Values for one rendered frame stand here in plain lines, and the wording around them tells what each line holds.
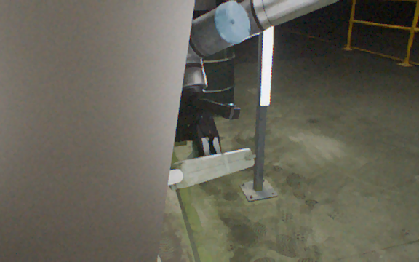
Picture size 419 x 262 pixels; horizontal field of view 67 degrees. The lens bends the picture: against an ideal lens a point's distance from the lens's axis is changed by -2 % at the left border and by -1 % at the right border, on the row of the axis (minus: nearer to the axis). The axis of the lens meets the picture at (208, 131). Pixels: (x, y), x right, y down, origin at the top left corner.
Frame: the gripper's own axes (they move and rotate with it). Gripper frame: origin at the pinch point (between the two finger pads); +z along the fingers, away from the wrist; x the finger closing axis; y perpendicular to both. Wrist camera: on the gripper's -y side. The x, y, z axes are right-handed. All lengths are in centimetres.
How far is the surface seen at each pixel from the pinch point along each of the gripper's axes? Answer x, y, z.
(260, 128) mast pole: -113, 29, -18
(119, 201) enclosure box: 45.0, -15.5, 0.9
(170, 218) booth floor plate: -80, 81, 21
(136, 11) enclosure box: 48, -24, -12
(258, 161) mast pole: -121, 38, 0
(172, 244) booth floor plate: -66, 72, 32
